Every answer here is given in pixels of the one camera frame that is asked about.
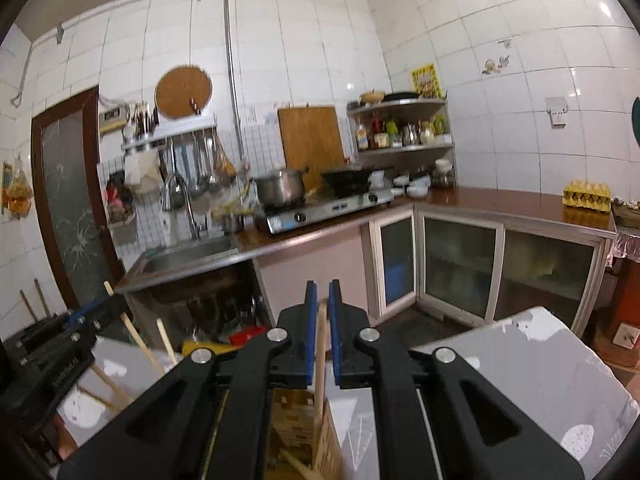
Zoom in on grey wall pipe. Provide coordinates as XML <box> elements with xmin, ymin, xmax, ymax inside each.
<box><xmin>222</xmin><ymin>0</ymin><xmax>246</xmax><ymax>161</ymax></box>

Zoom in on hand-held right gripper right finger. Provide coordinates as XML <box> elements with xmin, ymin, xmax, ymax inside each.
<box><xmin>327</xmin><ymin>280</ymin><xmax>586</xmax><ymax>480</ymax></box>

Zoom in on kitchen counter cabinet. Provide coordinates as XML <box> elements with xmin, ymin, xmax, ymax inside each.
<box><xmin>245</xmin><ymin>186</ymin><xmax>619</xmax><ymax>342</ymax></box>

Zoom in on round wooden board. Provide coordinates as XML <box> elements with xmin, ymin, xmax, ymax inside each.
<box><xmin>154</xmin><ymin>65</ymin><xmax>214</xmax><ymax>121</ymax></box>

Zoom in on chrome faucet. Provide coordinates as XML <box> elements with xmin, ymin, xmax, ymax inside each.
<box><xmin>161</xmin><ymin>172</ymin><xmax>204</xmax><ymax>241</ymax></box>

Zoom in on red object under sink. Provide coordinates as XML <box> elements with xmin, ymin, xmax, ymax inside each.
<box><xmin>227</xmin><ymin>326</ymin><xmax>269</xmax><ymax>347</ymax></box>

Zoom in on wooden cutting board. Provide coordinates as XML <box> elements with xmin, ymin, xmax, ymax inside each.
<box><xmin>277</xmin><ymin>105</ymin><xmax>346</xmax><ymax>191</ymax></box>

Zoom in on wire wall basket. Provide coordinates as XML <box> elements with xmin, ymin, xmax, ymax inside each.
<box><xmin>104</xmin><ymin>170</ymin><xmax>137</xmax><ymax>226</ymax></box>

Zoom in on brown frosted glass door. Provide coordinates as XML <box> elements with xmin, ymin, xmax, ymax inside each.
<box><xmin>31</xmin><ymin>86</ymin><xmax>127</xmax><ymax>312</ymax></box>

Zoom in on wooden chopstick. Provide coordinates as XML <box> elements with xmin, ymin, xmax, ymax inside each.
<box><xmin>103</xmin><ymin>280</ymin><xmax>167</xmax><ymax>377</ymax></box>
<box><xmin>312</xmin><ymin>298</ymin><xmax>329</xmax><ymax>412</ymax></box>
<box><xmin>279</xmin><ymin>449</ymin><xmax>322</xmax><ymax>480</ymax></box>
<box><xmin>156</xmin><ymin>318</ymin><xmax>179</xmax><ymax>367</ymax></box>
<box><xmin>89</xmin><ymin>364</ymin><xmax>135</xmax><ymax>407</ymax></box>

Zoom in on hanging steel ladles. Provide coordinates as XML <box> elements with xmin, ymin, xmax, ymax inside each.
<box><xmin>190</xmin><ymin>131</ymin><xmax>237</xmax><ymax>199</ymax></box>

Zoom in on stack of white bowls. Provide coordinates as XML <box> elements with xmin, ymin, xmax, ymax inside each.
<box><xmin>392</xmin><ymin>175</ymin><xmax>431</xmax><ymax>199</ymax></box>

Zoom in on yellow plastic utensil basket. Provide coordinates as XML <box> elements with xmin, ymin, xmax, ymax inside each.
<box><xmin>182</xmin><ymin>337</ymin><xmax>347</xmax><ymax>480</ymax></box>

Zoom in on large steel pot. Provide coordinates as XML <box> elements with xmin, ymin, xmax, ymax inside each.
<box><xmin>254</xmin><ymin>167</ymin><xmax>309</xmax><ymax>206</ymax></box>

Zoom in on glass jar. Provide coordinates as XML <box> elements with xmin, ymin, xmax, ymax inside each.
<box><xmin>432</xmin><ymin>159</ymin><xmax>457</xmax><ymax>190</ymax></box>

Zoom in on wooden sticks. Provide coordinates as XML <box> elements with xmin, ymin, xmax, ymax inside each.
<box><xmin>19</xmin><ymin>280</ymin><xmax>52</xmax><ymax>322</ymax></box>

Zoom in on steel wall rack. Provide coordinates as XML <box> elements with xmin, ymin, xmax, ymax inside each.
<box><xmin>121</xmin><ymin>120</ymin><xmax>221</xmax><ymax>154</ymax></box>

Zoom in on steel chopstick holder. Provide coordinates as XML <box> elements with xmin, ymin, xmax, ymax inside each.
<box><xmin>131</xmin><ymin>102</ymin><xmax>160</xmax><ymax>141</ymax></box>

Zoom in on steel gas stove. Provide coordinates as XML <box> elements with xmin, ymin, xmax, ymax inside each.
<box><xmin>255</xmin><ymin>188</ymin><xmax>396</xmax><ymax>235</ymax></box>

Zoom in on yellow egg tray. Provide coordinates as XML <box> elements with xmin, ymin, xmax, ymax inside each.
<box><xmin>562</xmin><ymin>179</ymin><xmax>614</xmax><ymax>210</ymax></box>

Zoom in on orange hanging bag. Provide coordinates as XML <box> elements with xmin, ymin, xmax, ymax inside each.
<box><xmin>1</xmin><ymin>156</ymin><xmax>35</xmax><ymax>219</ymax></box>

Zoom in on white wall socket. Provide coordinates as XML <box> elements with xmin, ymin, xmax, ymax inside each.
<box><xmin>545</xmin><ymin>96</ymin><xmax>569</xmax><ymax>127</ymax></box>

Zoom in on steel sink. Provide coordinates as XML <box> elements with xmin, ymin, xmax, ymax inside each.
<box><xmin>115</xmin><ymin>234</ymin><xmax>257</xmax><ymax>297</ymax></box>

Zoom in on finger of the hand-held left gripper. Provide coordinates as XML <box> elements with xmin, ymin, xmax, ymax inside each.
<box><xmin>50</xmin><ymin>292</ymin><xmax>129</xmax><ymax>342</ymax></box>

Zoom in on black wok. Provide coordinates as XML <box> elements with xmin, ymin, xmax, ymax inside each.
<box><xmin>320</xmin><ymin>165</ymin><xmax>377</xmax><ymax>197</ymax></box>

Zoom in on steel corner shelf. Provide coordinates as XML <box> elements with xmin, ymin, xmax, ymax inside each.
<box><xmin>346</xmin><ymin>97</ymin><xmax>456</xmax><ymax>154</ymax></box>

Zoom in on beige wall box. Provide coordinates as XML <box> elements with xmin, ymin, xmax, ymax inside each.
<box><xmin>98</xmin><ymin>105</ymin><xmax>131</xmax><ymax>134</ymax></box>

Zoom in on grey printed tablecloth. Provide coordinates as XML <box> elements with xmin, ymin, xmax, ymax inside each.
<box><xmin>56</xmin><ymin>305</ymin><xmax>640</xmax><ymax>480</ymax></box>

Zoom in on yellow wall poster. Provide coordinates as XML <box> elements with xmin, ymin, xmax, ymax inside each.
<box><xmin>410</xmin><ymin>62</ymin><xmax>444</xmax><ymax>99</ymax></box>

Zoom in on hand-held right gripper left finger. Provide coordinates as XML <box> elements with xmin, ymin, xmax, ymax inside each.
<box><xmin>57</xmin><ymin>280</ymin><xmax>319</xmax><ymax>480</ymax></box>

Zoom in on white soap bottle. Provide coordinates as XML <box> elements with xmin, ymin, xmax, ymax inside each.
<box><xmin>161</xmin><ymin>212</ymin><xmax>179</xmax><ymax>249</ymax></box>

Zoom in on white hanging cloth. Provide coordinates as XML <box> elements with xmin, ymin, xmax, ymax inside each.
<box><xmin>124</xmin><ymin>152</ymin><xmax>164</xmax><ymax>194</ymax></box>

